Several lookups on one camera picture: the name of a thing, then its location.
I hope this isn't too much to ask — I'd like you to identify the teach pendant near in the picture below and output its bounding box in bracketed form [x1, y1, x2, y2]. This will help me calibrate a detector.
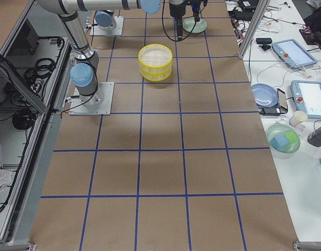
[291, 81, 321, 119]

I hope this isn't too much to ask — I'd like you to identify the teach pendant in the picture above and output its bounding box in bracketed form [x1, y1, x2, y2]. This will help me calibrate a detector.
[291, 81, 321, 119]
[271, 39, 317, 68]

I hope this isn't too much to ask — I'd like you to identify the yellow-rimmed bamboo steamer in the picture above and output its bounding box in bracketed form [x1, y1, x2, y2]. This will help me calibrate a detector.
[140, 67, 172, 82]
[138, 44, 173, 73]

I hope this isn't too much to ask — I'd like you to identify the light green plate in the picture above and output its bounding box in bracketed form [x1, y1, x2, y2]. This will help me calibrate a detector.
[182, 17, 208, 34]

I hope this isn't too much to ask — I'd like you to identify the blue plate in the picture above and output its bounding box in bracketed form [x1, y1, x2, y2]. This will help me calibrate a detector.
[251, 84, 278, 107]

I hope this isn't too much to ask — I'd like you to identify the aluminium frame post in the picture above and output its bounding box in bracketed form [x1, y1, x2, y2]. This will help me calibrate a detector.
[237, 0, 270, 59]

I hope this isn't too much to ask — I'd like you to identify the green bowl with blocks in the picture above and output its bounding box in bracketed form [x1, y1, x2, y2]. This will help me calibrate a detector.
[266, 123, 301, 159]

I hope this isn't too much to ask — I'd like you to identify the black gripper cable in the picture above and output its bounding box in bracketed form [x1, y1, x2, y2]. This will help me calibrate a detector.
[162, 0, 203, 42]

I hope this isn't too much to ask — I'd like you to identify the white paper cup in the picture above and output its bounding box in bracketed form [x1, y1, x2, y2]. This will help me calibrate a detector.
[289, 110, 308, 127]

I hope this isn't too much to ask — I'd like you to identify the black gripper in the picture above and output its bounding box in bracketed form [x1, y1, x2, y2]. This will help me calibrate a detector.
[169, 0, 186, 41]

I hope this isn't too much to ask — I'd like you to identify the teach pendant far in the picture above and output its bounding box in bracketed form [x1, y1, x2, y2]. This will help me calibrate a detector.
[271, 39, 317, 68]

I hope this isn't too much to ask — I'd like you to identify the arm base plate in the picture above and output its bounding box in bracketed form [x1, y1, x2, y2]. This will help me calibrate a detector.
[68, 82, 114, 116]
[90, 16, 124, 37]

